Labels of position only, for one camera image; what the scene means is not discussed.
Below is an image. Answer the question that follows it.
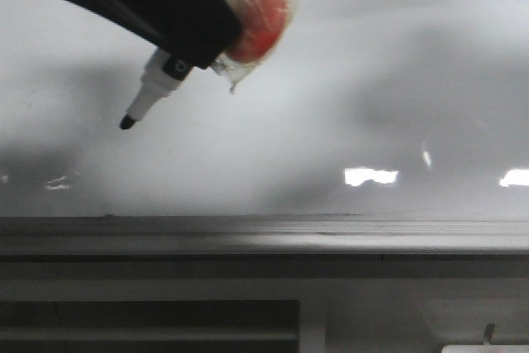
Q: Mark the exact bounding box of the white dry-erase marker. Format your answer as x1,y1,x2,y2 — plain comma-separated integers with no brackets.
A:
119,48,193,130

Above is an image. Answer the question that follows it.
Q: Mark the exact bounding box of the red ball taped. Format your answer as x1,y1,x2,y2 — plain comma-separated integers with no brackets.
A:
212,0,298,93

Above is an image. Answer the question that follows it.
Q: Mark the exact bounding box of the grey aluminium whiteboard tray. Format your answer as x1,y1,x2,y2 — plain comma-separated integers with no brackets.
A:
1,214,528,255

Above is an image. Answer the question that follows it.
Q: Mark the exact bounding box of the white whiteboard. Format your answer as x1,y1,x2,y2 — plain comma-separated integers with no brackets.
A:
1,0,528,220

